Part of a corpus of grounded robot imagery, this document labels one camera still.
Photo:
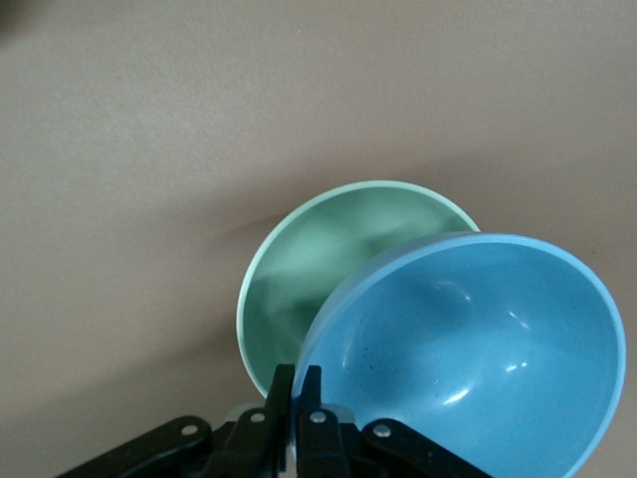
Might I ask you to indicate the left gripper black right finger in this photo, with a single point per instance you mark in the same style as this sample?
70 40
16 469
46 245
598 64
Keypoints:
318 438

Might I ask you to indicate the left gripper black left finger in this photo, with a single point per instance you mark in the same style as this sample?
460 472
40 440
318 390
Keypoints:
259 438

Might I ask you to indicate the blue bowl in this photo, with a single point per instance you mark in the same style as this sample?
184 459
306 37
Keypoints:
473 348

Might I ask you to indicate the green bowl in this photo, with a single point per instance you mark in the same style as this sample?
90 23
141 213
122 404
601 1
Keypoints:
308 259

